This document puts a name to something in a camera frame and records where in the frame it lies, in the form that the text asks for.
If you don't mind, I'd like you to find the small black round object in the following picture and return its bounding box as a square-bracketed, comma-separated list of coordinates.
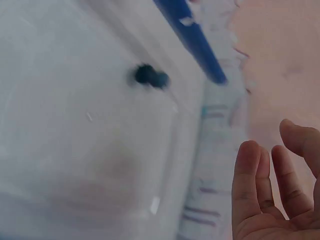
[133, 63, 171, 90]

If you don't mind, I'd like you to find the blue flat bar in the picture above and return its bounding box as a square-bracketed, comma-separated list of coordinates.
[152, 0, 228, 85]

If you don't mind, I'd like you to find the person's right hand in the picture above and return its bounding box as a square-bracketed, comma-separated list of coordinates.
[231, 118, 320, 240]

